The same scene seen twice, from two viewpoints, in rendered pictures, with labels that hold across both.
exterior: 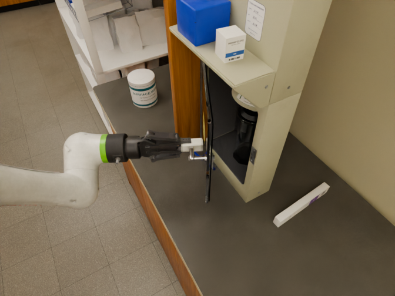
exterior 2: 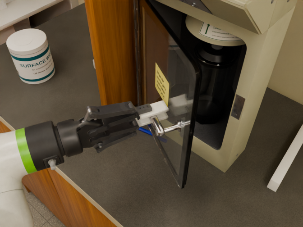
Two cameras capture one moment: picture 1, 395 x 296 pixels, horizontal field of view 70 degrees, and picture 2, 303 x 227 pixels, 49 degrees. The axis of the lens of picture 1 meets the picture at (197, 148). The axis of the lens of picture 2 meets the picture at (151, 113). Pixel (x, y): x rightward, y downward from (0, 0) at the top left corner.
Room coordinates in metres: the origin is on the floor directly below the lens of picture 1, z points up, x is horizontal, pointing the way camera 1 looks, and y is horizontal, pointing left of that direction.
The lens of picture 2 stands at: (0.14, 0.18, 1.74)
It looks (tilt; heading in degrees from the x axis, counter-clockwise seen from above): 48 degrees down; 341
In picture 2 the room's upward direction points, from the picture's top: straight up
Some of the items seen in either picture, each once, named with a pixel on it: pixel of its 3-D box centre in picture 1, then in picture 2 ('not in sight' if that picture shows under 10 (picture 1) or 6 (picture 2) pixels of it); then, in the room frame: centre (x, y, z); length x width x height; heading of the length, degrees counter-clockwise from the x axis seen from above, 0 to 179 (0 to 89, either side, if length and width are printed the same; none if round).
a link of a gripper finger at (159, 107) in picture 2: (191, 142); (151, 110); (0.61, 0.02, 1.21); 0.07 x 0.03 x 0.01; 93
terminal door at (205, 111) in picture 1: (204, 135); (161, 96); (0.66, -0.02, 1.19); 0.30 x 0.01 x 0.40; 2
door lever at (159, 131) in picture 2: (196, 150); (161, 118); (0.59, 0.00, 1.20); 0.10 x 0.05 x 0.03; 2
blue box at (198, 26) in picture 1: (202, 17); not in sight; (0.72, -0.02, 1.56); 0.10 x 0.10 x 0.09; 29
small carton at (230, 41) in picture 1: (230, 44); not in sight; (0.61, -0.08, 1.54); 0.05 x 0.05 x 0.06; 23
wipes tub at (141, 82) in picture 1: (143, 88); (32, 56); (1.16, 0.27, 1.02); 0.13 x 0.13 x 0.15
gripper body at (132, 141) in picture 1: (142, 147); (82, 134); (0.60, 0.17, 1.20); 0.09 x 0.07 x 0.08; 93
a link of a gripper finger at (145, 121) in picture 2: (191, 147); (151, 116); (0.61, 0.02, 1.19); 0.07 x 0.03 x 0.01; 93
